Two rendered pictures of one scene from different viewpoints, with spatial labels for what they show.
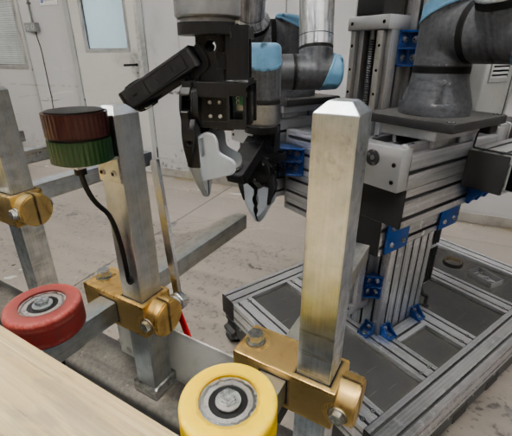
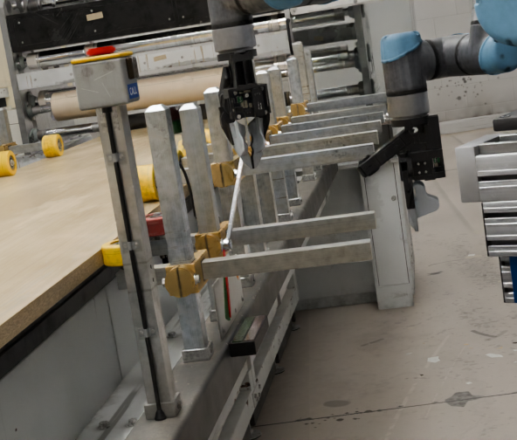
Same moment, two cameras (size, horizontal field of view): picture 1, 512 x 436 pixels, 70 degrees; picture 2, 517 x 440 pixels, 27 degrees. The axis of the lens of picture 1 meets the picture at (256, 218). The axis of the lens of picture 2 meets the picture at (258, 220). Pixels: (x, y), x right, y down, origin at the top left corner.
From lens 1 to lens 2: 1.80 m
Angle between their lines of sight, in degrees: 68
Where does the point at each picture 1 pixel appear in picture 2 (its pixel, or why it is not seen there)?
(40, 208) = (224, 175)
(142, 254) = (199, 198)
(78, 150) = not seen: hidden behind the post
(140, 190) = (197, 155)
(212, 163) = (239, 142)
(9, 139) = (217, 124)
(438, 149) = not seen: outside the picture
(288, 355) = not seen: hidden behind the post
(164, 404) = (210, 323)
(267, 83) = (389, 74)
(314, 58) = (470, 38)
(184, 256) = (272, 226)
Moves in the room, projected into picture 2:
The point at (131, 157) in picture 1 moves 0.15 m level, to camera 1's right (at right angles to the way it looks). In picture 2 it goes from (191, 134) to (218, 136)
